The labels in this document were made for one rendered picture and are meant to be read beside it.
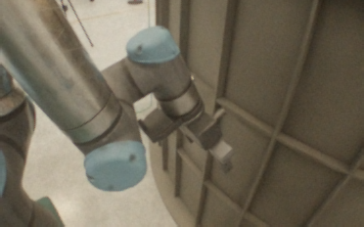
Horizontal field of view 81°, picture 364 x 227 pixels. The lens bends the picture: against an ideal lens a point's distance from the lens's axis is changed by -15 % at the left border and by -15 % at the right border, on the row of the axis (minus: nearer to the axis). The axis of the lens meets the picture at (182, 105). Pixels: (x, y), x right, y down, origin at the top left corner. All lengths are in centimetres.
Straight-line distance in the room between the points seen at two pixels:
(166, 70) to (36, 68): 21
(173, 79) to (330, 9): 31
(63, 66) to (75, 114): 5
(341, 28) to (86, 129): 44
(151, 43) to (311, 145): 43
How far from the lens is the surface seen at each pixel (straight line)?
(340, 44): 50
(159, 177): 142
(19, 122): 45
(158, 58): 37
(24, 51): 22
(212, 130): 46
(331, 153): 62
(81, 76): 24
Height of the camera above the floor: 117
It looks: 37 degrees down
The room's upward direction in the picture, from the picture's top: 3 degrees clockwise
